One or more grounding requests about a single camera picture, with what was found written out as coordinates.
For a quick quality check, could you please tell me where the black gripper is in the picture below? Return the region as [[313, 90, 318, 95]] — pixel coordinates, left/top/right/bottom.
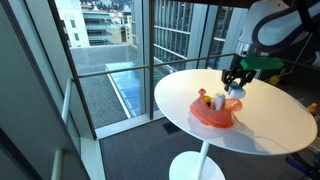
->
[[221, 68, 258, 92]]

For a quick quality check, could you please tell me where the orange plastic bag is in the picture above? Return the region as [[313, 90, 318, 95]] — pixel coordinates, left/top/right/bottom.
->
[[189, 88, 243, 129]]

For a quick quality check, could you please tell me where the white Pantene shampoo bottle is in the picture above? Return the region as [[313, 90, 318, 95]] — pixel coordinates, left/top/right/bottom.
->
[[211, 93, 227, 112]]

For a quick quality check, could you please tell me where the dark bottle with yellow cap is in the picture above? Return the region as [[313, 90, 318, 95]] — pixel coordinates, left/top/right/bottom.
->
[[203, 95, 212, 108]]

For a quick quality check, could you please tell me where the small yellow object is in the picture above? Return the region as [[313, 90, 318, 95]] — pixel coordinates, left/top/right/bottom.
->
[[267, 74, 281, 86]]

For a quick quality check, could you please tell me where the small orange capped bottle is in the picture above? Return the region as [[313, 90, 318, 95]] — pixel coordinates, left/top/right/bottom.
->
[[306, 102, 318, 116]]

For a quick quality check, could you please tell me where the dark floor vent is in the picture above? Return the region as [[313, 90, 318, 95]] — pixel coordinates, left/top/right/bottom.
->
[[162, 121, 181, 135]]

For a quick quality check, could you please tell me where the dark vertical window mullion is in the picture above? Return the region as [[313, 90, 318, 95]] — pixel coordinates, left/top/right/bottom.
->
[[147, 0, 156, 120]]

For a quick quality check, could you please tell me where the blue object on floor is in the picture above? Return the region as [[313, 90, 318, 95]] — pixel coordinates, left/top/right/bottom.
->
[[285, 154, 320, 178]]

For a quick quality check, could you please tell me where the grey horizontal window railing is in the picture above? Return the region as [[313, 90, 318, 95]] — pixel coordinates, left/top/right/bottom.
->
[[77, 52, 239, 79]]

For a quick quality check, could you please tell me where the dark slanted window mullion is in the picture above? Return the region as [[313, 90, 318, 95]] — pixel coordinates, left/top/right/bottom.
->
[[47, 0, 98, 140]]

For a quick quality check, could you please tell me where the white handrail pipe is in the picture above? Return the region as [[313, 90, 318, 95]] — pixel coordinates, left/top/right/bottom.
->
[[61, 78, 73, 126], [50, 149, 65, 180]]

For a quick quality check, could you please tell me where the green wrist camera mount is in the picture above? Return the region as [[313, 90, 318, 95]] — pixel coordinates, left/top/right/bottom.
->
[[239, 55, 286, 71]]

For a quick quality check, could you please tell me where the white table pedestal base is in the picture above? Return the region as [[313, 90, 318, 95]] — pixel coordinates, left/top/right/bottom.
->
[[168, 140, 226, 180]]

